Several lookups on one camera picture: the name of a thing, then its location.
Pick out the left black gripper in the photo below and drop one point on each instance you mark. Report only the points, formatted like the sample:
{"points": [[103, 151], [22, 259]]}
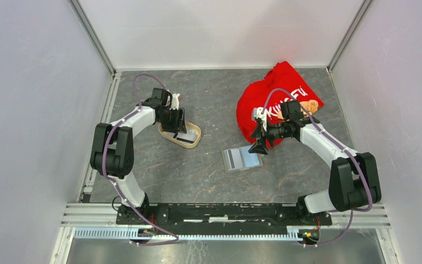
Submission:
{"points": [[178, 125]]}

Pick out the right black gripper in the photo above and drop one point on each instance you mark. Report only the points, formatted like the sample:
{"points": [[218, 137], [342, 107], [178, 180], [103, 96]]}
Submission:
{"points": [[258, 147]]}

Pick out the beige oval tray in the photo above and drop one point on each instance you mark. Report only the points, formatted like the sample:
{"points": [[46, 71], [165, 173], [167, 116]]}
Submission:
{"points": [[191, 128]]}

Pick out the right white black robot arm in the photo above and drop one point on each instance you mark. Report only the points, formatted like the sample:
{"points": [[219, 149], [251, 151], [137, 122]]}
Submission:
{"points": [[354, 180]]}

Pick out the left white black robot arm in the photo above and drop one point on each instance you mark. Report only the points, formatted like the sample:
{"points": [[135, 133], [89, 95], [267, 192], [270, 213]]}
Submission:
{"points": [[112, 153]]}

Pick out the red kung fu t-shirt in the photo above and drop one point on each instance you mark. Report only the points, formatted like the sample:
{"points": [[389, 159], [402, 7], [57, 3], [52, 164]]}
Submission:
{"points": [[281, 84]]}

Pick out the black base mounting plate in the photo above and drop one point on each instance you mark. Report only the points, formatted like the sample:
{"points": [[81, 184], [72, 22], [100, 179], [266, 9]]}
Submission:
{"points": [[232, 218]]}

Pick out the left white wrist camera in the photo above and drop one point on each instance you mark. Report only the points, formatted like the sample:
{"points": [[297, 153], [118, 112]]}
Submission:
{"points": [[175, 101]]}

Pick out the aluminium frame rail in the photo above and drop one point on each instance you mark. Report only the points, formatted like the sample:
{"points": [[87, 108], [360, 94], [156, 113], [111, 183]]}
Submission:
{"points": [[97, 221]]}

